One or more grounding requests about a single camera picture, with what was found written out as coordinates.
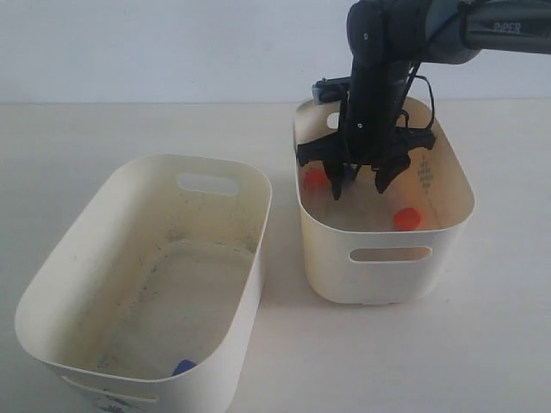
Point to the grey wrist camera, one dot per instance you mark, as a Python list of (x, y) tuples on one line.
[(328, 90)]

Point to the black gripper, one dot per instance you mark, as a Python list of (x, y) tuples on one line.
[(373, 128)]

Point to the blue-capped tube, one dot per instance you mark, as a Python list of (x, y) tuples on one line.
[(350, 172), (183, 366)]

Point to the cream plastic bin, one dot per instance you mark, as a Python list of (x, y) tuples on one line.
[(165, 263), (352, 253)]

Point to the red-capped tube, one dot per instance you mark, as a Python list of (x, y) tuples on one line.
[(407, 219), (315, 180)]

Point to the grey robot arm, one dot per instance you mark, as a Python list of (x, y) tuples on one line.
[(389, 41)]

